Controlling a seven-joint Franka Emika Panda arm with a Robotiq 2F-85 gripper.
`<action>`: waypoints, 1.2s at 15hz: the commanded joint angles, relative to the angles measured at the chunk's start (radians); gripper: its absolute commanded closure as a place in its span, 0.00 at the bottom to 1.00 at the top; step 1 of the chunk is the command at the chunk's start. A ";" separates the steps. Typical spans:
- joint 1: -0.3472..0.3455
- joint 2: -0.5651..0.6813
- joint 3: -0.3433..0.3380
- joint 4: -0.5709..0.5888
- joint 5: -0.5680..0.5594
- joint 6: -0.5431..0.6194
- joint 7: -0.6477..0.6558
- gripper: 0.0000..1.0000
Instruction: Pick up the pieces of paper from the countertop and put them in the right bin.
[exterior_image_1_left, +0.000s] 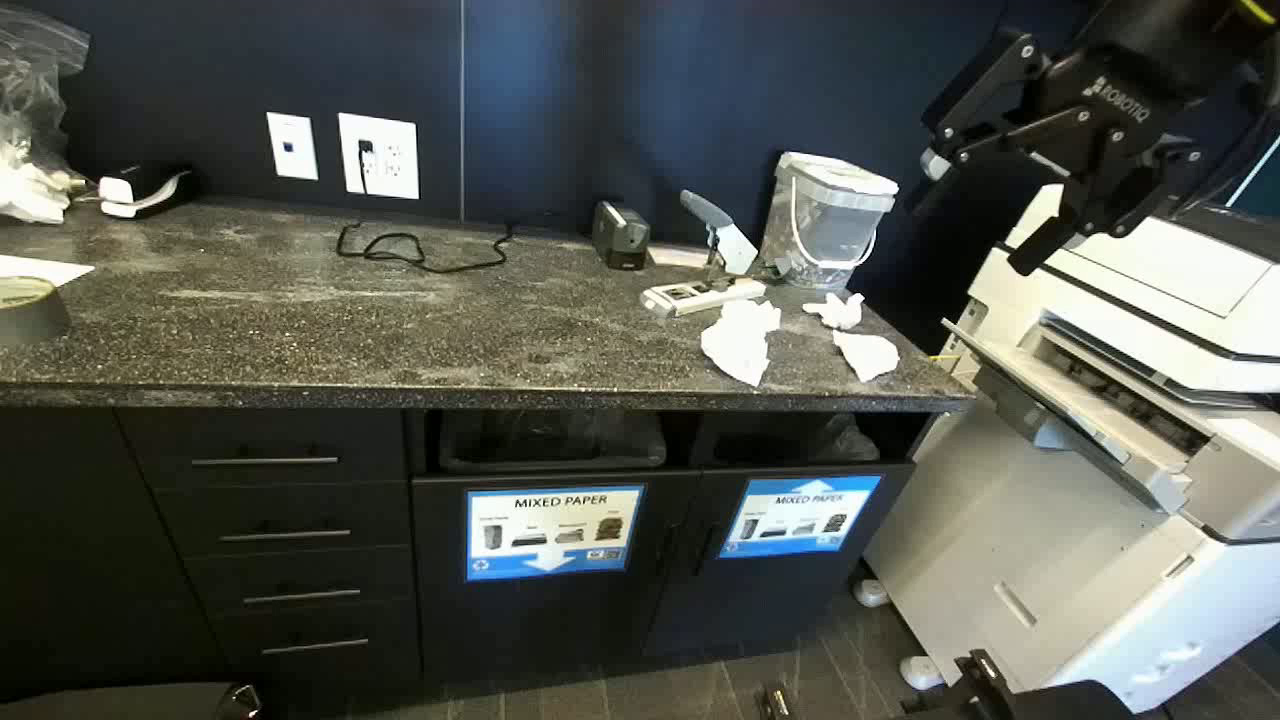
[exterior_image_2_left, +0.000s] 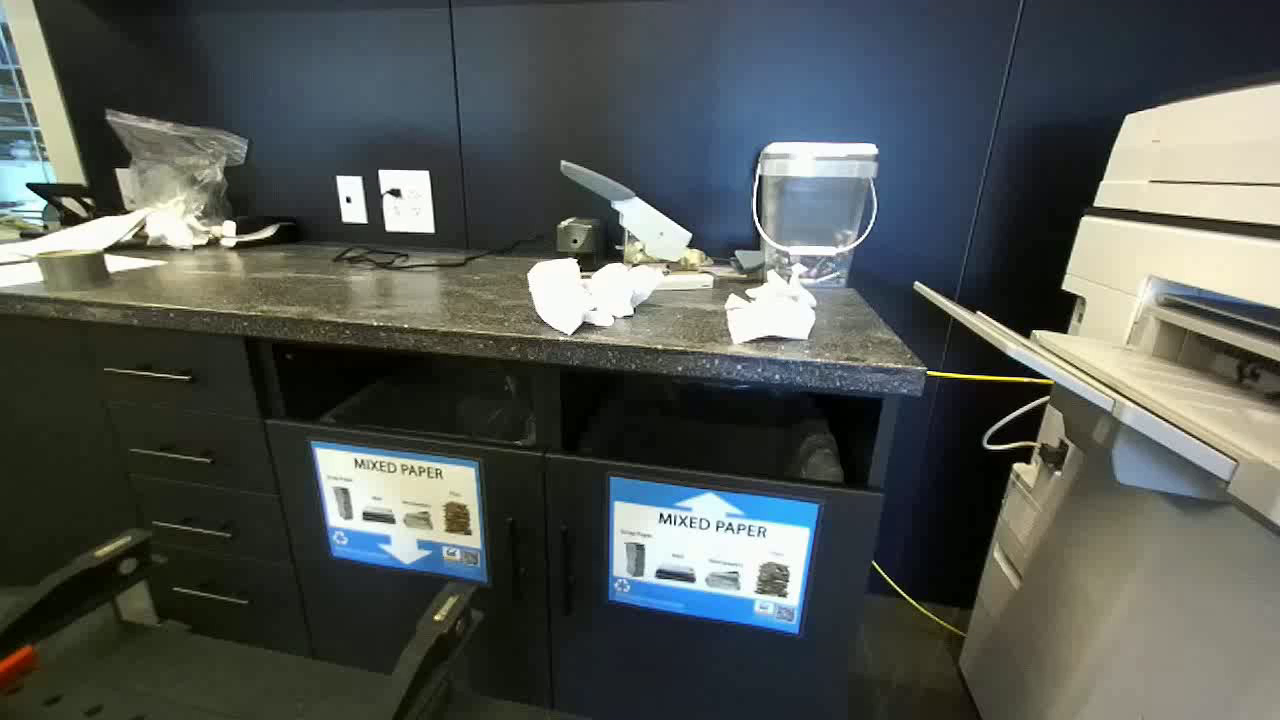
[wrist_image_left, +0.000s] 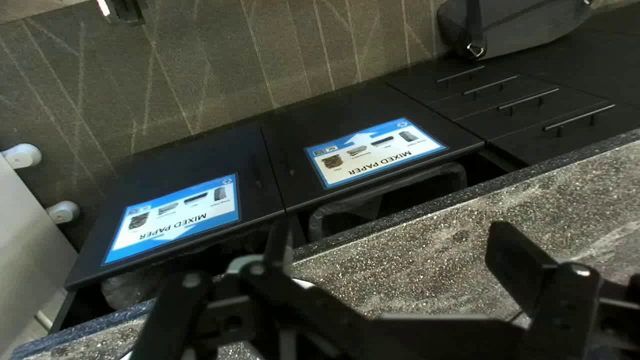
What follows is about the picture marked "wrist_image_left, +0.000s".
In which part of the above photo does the black drawer silver handle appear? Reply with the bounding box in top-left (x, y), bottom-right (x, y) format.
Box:
top-left (486, 86), bottom-right (640, 168)
top-left (384, 46), bottom-right (569, 107)
top-left (453, 69), bottom-right (636, 147)
top-left (418, 59), bottom-right (602, 126)

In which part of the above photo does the mixed paper sign down arrow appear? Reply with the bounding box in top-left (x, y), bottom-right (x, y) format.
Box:
top-left (305, 117), bottom-right (449, 190)

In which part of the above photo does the white printer caster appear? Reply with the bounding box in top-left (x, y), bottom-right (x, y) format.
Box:
top-left (0, 142), bottom-right (44, 171)
top-left (44, 199), bottom-right (83, 227)

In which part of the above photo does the black waste bin with liner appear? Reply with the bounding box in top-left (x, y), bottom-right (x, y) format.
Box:
top-left (306, 161), bottom-right (469, 244)
top-left (98, 223), bottom-right (272, 313)

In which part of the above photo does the large white office printer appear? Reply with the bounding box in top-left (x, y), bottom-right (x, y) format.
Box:
top-left (0, 157), bottom-right (81, 357)

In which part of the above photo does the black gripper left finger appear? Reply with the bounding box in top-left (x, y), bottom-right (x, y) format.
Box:
top-left (129, 218), bottom-right (377, 360)

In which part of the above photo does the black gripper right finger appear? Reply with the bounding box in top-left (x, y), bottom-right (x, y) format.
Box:
top-left (485, 221), bottom-right (640, 360)

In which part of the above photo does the black bin cabinet door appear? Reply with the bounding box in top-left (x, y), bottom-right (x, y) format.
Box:
top-left (64, 125), bottom-right (289, 291)
top-left (261, 82), bottom-right (486, 217)

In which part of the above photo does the mixed paper sign up arrow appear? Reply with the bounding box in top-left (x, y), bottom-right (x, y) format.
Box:
top-left (101, 172), bottom-right (242, 268)

